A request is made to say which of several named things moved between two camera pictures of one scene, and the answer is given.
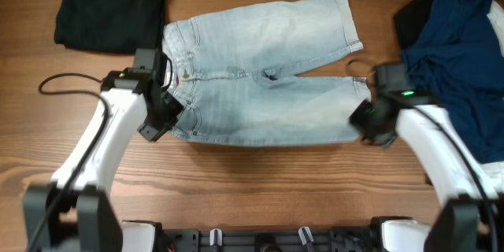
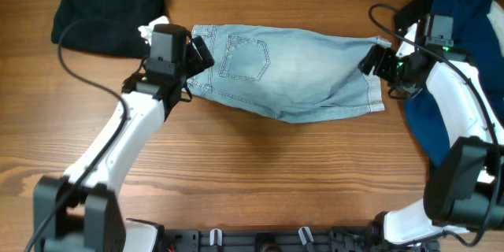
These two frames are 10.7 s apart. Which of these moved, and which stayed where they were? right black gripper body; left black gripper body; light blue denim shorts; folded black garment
Moved: right black gripper body; light blue denim shorts; left black gripper body
Stayed: folded black garment
